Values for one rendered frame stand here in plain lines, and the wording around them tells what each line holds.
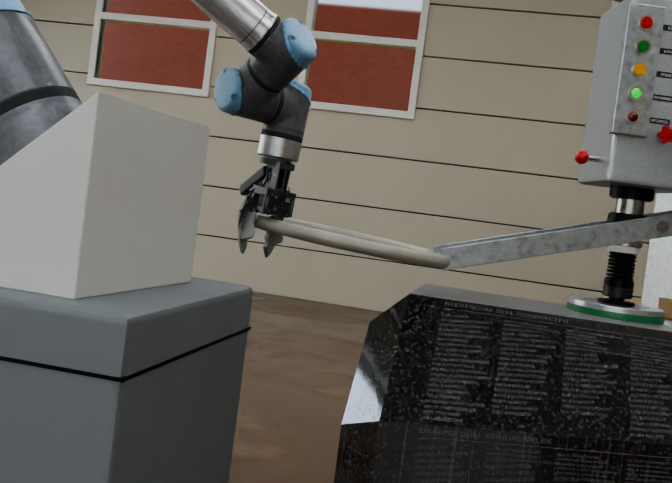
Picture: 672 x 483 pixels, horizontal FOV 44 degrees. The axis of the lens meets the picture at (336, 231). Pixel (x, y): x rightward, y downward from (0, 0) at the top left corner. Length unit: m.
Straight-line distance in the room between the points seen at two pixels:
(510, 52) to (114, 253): 7.30
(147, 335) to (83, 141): 0.20
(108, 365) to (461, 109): 7.31
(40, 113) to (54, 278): 0.22
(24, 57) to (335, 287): 7.16
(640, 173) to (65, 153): 1.37
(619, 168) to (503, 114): 6.08
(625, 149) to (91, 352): 1.38
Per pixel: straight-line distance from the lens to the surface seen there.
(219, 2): 1.58
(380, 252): 1.68
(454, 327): 1.77
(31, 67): 1.04
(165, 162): 1.00
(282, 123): 1.74
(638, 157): 1.94
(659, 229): 2.00
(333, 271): 8.09
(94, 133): 0.85
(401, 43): 8.13
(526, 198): 7.92
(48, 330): 0.83
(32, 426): 0.86
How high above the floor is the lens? 0.98
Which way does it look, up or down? 2 degrees down
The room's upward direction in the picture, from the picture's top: 7 degrees clockwise
